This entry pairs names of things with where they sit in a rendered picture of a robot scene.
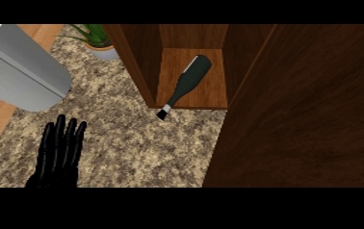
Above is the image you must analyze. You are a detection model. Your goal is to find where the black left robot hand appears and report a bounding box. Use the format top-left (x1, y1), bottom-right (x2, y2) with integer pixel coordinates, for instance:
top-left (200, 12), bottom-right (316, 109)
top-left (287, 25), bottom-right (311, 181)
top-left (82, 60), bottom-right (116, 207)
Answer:
top-left (24, 114), bottom-right (89, 189)

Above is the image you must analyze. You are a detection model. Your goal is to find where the brown wooden cabinet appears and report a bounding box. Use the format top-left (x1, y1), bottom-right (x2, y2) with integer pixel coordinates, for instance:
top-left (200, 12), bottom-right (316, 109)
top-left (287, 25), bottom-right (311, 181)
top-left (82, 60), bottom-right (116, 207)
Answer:
top-left (101, 23), bottom-right (277, 111)

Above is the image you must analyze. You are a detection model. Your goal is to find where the dark green wine bottle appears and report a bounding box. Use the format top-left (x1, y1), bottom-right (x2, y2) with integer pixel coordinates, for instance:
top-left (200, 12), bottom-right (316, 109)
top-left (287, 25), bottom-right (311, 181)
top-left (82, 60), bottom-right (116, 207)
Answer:
top-left (156, 54), bottom-right (213, 121)

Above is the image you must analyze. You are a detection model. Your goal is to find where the brown wooden cabinet door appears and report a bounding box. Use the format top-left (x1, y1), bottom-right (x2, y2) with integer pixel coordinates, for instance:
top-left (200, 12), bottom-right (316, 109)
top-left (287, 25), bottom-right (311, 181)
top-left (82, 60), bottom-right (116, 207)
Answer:
top-left (202, 23), bottom-right (364, 189)

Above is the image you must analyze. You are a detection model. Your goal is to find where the grey rounded appliance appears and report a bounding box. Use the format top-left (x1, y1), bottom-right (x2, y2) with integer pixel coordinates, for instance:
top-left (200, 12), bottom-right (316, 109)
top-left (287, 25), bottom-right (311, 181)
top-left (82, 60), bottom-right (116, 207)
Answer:
top-left (0, 23), bottom-right (74, 113)

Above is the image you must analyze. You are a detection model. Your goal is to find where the green potted plant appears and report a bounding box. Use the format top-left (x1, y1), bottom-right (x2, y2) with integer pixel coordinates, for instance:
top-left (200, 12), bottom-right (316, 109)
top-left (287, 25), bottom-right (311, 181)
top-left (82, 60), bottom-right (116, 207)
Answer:
top-left (57, 23), bottom-right (122, 62)

